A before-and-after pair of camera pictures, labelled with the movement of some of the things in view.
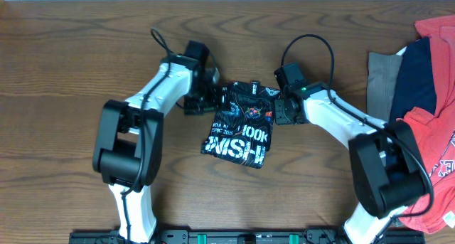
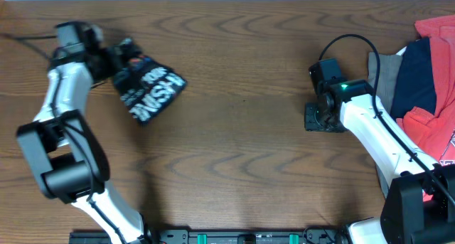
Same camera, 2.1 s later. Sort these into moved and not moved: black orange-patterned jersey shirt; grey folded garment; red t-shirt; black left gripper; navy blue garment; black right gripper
Moved: black right gripper; black left gripper; black orange-patterned jersey shirt
Not moved: grey folded garment; navy blue garment; red t-shirt
